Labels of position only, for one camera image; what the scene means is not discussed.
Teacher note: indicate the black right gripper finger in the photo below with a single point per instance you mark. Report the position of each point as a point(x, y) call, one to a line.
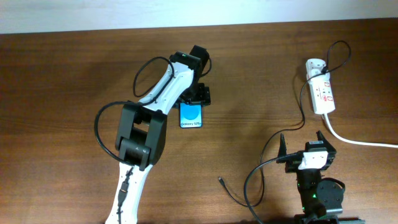
point(282, 146)
point(321, 139)

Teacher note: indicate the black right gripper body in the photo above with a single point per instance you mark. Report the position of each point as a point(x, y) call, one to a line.
point(293, 164)

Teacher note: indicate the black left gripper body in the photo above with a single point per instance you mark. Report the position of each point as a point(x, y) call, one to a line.
point(196, 93)

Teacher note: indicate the blue Galaxy smartphone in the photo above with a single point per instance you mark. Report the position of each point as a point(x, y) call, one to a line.
point(190, 116)

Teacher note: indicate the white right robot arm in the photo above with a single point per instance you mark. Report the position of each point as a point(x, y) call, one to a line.
point(321, 197)

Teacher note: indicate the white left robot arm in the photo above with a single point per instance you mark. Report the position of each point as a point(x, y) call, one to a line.
point(141, 134)

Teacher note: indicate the white charger adapter plug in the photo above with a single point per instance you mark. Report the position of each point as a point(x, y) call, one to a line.
point(314, 66)

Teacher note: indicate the white power strip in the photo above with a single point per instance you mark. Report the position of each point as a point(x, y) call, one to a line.
point(321, 94)

